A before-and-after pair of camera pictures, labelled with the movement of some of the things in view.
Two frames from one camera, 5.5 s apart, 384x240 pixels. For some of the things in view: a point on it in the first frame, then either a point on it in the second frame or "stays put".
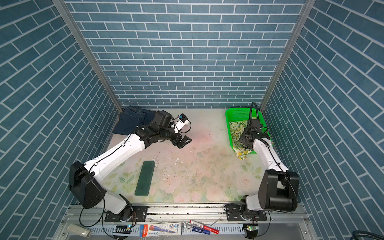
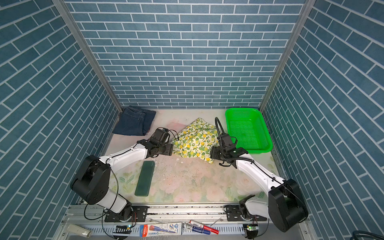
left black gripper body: [168, 134] → [165, 149]
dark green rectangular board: [144, 181] stays put
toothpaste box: [160, 229] stays put
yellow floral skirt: [238, 128] → [196, 140]
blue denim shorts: [130, 117] stays put
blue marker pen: [197, 229] stays put
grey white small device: [79, 230] stays put
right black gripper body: [243, 137] → [218, 153]
